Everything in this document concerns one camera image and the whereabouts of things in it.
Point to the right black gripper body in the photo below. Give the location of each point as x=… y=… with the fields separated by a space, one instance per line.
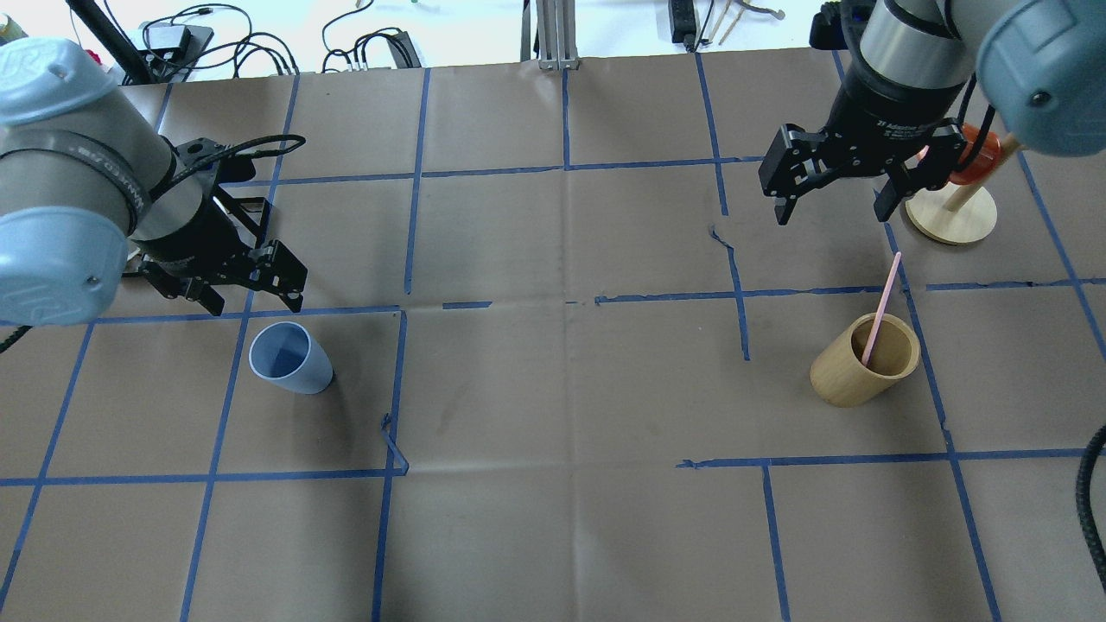
x=890 y=102

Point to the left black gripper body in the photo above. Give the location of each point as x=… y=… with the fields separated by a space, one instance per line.
x=200 y=231

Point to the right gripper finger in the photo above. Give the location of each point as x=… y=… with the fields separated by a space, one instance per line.
x=899 y=187
x=784 y=206

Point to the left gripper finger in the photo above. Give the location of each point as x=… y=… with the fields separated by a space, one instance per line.
x=208 y=298
x=293 y=301

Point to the light blue plastic cup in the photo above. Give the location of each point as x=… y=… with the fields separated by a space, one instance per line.
x=287 y=356

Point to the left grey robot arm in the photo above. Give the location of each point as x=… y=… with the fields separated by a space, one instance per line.
x=86 y=180

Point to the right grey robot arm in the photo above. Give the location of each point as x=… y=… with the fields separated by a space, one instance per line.
x=1038 y=63

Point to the orange cup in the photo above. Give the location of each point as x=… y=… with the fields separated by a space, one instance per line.
x=969 y=171

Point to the bamboo chopstick holder cup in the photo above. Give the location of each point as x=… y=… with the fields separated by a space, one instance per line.
x=838 y=376

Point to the wooden mug tree stand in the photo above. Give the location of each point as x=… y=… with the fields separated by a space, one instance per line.
x=959 y=215

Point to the black power strip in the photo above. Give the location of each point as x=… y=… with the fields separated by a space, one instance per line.
x=683 y=24

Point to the black wire mug rack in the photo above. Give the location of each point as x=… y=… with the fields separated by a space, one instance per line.
x=223 y=226

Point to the aluminium frame post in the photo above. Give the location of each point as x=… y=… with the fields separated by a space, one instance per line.
x=549 y=34

